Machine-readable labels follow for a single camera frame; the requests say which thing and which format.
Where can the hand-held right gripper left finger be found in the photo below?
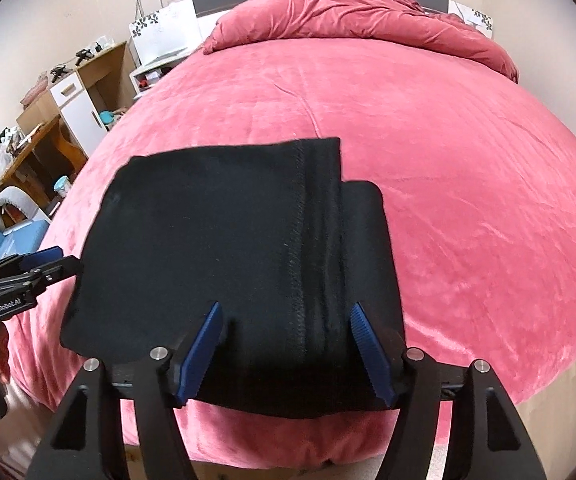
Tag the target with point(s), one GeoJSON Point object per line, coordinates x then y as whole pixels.
{"type": "Point", "coordinates": [200, 350]}

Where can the person's left hand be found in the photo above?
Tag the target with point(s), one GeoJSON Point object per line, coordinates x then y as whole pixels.
{"type": "Point", "coordinates": [2, 355]}

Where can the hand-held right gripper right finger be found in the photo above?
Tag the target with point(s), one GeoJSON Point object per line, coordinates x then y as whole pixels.
{"type": "Point", "coordinates": [373, 355]}

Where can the white jar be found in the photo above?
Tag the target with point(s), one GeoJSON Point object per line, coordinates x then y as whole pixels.
{"type": "Point", "coordinates": [62, 187]}

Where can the wooden desk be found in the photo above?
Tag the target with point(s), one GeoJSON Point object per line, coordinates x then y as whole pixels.
{"type": "Point", "coordinates": [37, 140]}

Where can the white nightstand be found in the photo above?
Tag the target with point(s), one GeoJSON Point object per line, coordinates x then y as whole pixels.
{"type": "Point", "coordinates": [150, 72]}

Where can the black hand tool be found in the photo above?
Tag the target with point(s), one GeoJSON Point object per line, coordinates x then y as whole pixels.
{"type": "Point", "coordinates": [60, 72]}
{"type": "Point", "coordinates": [85, 55]}

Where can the pink velvet bed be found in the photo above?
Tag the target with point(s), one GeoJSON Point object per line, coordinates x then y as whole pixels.
{"type": "Point", "coordinates": [468, 185]}

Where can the teal cup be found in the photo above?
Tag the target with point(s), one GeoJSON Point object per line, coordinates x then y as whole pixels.
{"type": "Point", "coordinates": [106, 120]}

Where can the wooden cabinet with white doors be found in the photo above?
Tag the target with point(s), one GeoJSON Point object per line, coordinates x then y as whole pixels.
{"type": "Point", "coordinates": [80, 110]}

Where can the pink comforter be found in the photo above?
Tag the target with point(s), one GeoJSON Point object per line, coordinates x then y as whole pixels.
{"type": "Point", "coordinates": [343, 10]}

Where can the blue chair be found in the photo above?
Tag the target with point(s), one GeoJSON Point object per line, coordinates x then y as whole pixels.
{"type": "Point", "coordinates": [7, 240]}

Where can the black pants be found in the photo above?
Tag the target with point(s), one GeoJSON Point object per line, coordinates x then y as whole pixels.
{"type": "Point", "coordinates": [217, 235]}

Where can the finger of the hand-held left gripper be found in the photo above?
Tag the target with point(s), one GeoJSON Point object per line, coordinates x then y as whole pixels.
{"type": "Point", "coordinates": [60, 267]}
{"type": "Point", "coordinates": [42, 256]}

